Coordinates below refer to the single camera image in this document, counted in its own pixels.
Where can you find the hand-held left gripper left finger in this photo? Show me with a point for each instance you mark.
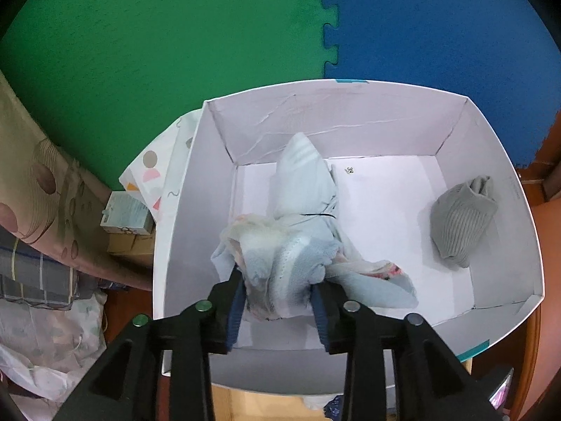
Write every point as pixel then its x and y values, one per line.
pixel 234 311

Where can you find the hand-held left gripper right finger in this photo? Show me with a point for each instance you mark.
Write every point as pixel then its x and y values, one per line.
pixel 319 315

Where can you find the white floral underwear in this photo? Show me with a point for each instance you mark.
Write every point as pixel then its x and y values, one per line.
pixel 254 228

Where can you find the light blue sock bundle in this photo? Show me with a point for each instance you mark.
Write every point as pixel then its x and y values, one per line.
pixel 302 175

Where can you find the white cardboard box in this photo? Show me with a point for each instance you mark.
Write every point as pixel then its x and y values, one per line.
pixel 350 118

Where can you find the brown cardboard box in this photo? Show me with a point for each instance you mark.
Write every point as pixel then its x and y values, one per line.
pixel 129 243

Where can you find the small light blue box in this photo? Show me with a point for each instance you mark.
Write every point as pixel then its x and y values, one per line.
pixel 127 215

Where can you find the white patterned cloth cover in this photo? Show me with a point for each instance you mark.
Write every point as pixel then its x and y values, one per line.
pixel 153 171

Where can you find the grey rolled sock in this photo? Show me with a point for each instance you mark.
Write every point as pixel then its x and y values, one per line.
pixel 460 223

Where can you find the white sheer floral fabric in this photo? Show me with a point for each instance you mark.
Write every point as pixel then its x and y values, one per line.
pixel 44 337

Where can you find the grey plaid blanket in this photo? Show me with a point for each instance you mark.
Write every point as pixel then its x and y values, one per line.
pixel 35 276

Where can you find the green foam mat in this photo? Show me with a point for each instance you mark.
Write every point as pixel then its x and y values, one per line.
pixel 153 52

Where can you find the blue foam mat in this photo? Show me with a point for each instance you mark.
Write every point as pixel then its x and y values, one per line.
pixel 438 30

